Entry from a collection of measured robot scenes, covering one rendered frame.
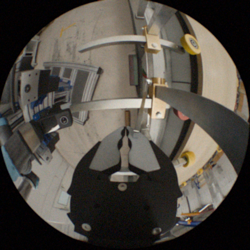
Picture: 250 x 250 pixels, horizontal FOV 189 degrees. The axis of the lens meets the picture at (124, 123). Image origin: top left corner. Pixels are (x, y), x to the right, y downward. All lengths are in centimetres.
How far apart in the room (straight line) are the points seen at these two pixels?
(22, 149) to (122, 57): 121
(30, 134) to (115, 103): 26
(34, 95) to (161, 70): 68
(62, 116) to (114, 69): 101
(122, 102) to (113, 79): 89
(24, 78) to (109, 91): 101
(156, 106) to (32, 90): 49
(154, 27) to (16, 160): 48
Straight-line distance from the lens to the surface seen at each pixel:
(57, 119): 22
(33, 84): 41
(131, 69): 40
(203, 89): 34
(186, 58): 47
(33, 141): 23
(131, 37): 33
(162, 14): 27
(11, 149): 22
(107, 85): 113
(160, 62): 54
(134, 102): 24
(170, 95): 16
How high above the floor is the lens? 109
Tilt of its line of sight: 61 degrees down
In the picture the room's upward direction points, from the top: 176 degrees counter-clockwise
